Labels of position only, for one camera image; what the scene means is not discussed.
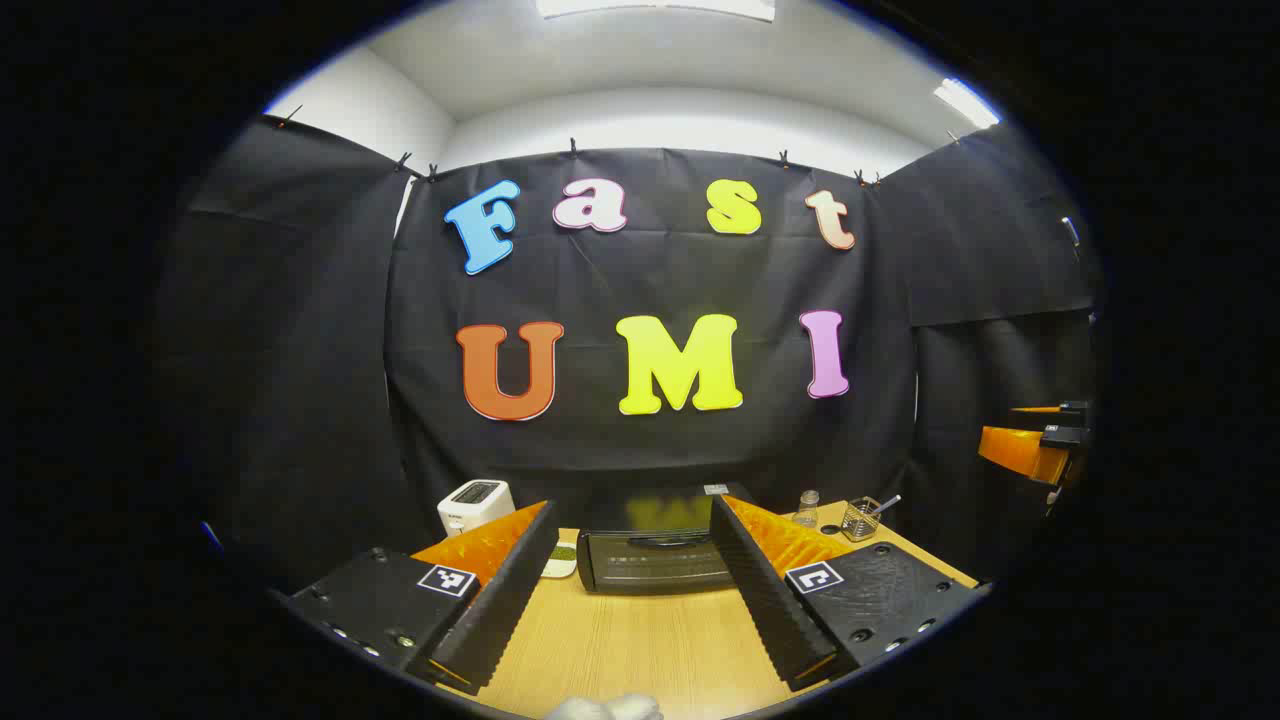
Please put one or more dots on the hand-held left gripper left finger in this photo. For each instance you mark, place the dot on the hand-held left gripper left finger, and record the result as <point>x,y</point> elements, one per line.
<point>505,600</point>

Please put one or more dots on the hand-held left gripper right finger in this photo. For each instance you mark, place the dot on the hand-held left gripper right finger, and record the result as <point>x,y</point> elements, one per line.
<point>765,600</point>

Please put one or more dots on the white toaster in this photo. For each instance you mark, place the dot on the white toaster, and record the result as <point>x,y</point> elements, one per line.
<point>470,505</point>

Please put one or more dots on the metal spoon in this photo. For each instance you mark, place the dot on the metal spoon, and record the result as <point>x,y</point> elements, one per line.
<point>888,503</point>

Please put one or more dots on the white divided snack tray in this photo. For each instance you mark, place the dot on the white divided snack tray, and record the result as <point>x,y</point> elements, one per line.
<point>562,560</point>

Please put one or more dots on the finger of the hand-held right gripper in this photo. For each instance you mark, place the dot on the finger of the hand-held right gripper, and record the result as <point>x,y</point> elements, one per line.
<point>1020,452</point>
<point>1070,408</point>

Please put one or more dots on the clear glass bottle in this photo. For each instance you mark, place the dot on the clear glass bottle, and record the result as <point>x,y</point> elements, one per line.
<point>807,510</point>

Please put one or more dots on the black backdrop cloth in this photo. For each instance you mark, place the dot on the black backdrop cloth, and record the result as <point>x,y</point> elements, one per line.
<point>300,350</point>

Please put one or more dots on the small ceiling light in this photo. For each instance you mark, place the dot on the small ceiling light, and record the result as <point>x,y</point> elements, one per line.
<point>965,102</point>

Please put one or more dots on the black electric oven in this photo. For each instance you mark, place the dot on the black electric oven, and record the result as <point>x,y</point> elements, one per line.
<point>650,560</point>

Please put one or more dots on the large ceiling light panel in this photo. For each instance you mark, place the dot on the large ceiling light panel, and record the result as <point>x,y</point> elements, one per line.
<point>655,8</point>

